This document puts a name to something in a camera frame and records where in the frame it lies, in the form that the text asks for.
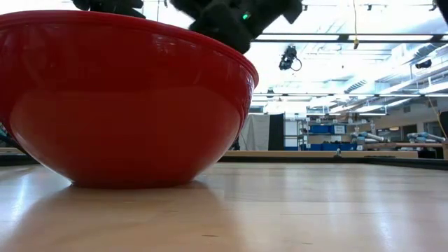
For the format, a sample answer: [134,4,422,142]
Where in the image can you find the wooden background workbench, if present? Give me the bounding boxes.
[363,141,448,150]

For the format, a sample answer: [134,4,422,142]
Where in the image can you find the black partition panel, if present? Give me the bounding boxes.
[267,113,286,151]

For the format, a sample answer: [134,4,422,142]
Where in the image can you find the large red plastic bowl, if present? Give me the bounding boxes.
[0,9,260,190]

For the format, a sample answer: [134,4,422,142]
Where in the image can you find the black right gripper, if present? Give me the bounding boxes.
[169,0,304,55]

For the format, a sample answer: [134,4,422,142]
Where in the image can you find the yellow hanging cable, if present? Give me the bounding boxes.
[351,0,361,50]

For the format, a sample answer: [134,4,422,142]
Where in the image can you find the light wooden desk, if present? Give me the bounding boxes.
[223,150,419,159]

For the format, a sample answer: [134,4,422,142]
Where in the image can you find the blue storage bins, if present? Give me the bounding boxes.
[285,142,358,152]
[309,125,347,135]

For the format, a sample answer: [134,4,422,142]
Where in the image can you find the black overhead rail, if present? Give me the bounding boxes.
[251,33,448,44]

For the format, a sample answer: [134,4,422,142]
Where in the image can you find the black overhead camera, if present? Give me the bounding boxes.
[278,45,302,72]

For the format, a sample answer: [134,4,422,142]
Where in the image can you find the white curtain panel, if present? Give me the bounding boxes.
[239,113,270,151]

